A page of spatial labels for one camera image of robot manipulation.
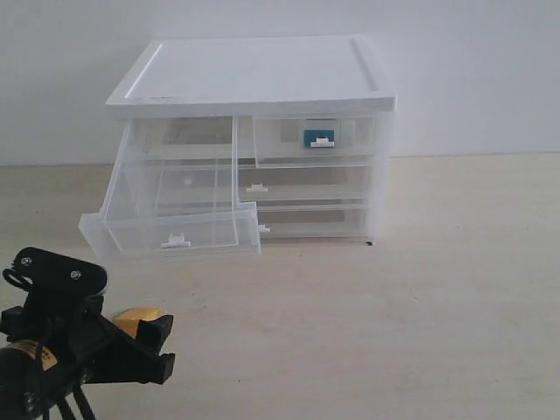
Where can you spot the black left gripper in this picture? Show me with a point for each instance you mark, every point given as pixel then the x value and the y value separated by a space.
pixel 94 350

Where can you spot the yellow wedge sponge block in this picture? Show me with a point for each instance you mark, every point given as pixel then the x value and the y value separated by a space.
pixel 137 322

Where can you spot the teal bottle with white cap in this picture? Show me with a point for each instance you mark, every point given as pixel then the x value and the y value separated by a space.
pixel 320 133

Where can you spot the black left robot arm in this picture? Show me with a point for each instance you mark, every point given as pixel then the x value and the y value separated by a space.
pixel 35 403

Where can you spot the clear bottom wide drawer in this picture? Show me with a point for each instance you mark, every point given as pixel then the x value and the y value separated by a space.
pixel 317 222

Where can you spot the clear wide drawer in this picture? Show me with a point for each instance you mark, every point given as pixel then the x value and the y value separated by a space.
pixel 317 222
pixel 306 183

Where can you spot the clear middle wide drawer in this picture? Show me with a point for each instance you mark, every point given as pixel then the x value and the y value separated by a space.
pixel 306 183

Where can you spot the white plastic drawer cabinet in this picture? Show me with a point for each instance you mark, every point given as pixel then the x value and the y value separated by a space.
pixel 248 78

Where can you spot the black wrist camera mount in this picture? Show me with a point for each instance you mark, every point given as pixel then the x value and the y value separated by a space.
pixel 57 278

